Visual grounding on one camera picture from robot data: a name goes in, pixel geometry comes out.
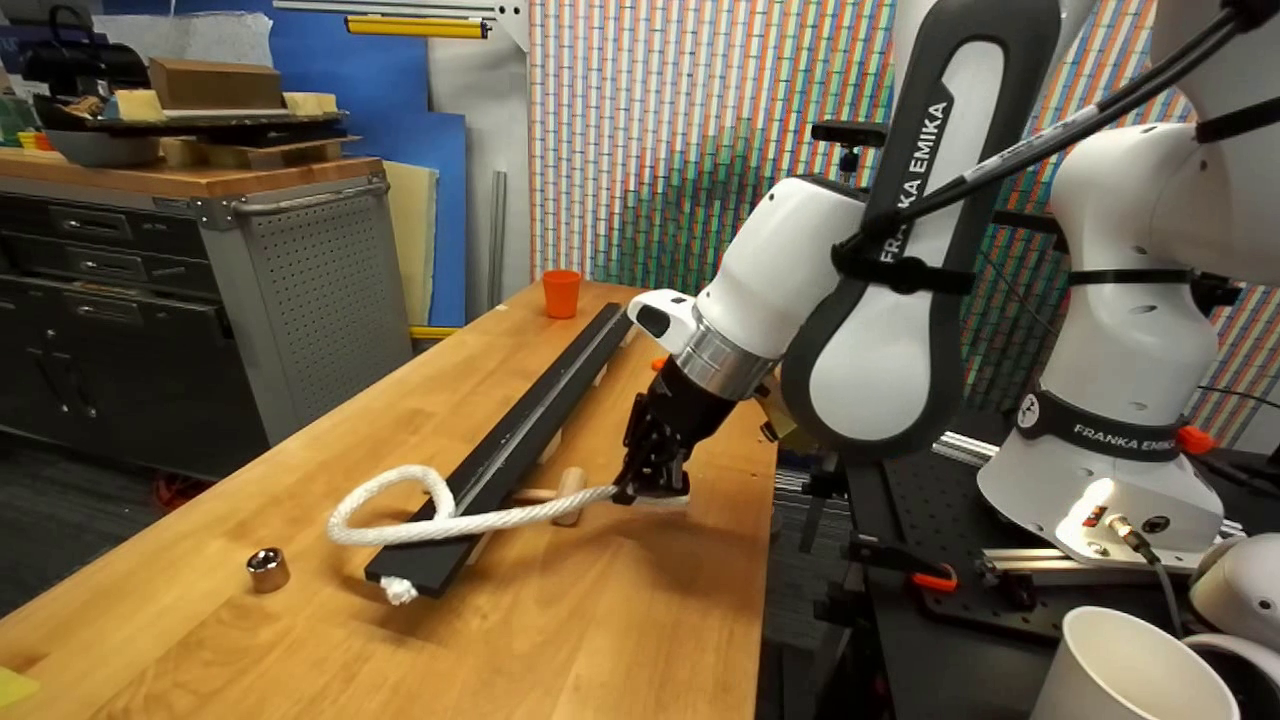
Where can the orange-handled clamp left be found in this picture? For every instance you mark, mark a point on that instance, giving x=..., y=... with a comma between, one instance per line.
x=874, y=555

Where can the long black rail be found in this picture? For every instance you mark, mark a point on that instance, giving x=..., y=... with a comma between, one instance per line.
x=503, y=463

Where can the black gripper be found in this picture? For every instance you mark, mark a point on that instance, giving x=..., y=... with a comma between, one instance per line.
x=668, y=418

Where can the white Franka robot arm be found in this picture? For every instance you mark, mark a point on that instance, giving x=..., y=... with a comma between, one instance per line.
x=849, y=302

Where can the grey perforated metal cabinet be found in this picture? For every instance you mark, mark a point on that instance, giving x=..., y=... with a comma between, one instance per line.
x=190, y=323

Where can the orange plastic cup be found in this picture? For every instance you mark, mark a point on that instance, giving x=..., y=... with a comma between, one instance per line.
x=561, y=292

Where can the white paper cup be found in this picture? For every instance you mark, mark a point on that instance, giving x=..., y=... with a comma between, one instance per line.
x=1115, y=666

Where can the small wooden mallet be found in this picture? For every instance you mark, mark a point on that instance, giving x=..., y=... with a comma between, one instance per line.
x=561, y=491

